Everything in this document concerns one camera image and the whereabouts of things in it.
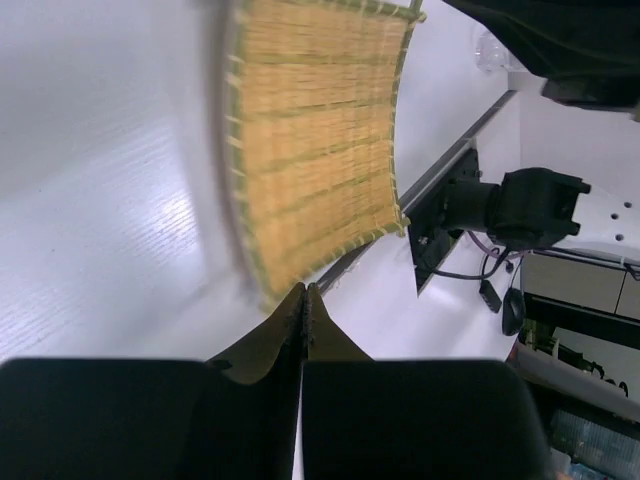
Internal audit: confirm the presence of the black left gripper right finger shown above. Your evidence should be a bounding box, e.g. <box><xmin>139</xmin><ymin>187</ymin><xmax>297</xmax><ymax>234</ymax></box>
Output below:
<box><xmin>302</xmin><ymin>284</ymin><xmax>555</xmax><ymax>479</ymax></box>

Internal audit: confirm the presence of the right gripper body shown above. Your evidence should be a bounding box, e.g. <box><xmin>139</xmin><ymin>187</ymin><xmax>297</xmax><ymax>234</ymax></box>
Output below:
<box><xmin>448</xmin><ymin>0</ymin><xmax>639</xmax><ymax>113</ymax></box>

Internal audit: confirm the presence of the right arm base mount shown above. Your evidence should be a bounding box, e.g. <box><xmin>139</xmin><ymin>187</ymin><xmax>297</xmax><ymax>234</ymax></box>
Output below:
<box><xmin>406</xmin><ymin>148</ymin><xmax>481</xmax><ymax>292</ymax></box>

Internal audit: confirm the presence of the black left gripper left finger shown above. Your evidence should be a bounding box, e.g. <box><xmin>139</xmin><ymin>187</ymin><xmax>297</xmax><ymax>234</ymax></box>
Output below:
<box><xmin>1</xmin><ymin>285</ymin><xmax>305</xmax><ymax>479</ymax></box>

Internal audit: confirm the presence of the bamboo mat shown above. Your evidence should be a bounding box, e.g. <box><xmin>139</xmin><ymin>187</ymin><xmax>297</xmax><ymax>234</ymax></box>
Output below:
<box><xmin>225</xmin><ymin>1</ymin><xmax>426</xmax><ymax>311</ymax></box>

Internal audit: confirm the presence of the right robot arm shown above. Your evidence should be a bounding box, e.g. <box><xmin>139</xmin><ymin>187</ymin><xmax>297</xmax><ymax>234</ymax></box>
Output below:
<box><xmin>440</xmin><ymin>1</ymin><xmax>639</xmax><ymax>261</ymax></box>

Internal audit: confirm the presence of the black computer mouse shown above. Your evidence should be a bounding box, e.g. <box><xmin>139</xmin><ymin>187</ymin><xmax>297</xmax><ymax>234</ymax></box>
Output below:
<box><xmin>501</xmin><ymin>287</ymin><xmax>526</xmax><ymax>336</ymax></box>

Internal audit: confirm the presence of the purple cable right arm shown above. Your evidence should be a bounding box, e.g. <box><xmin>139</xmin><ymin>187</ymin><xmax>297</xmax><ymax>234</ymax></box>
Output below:
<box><xmin>464</xmin><ymin>232</ymin><xmax>529</xmax><ymax>261</ymax></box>

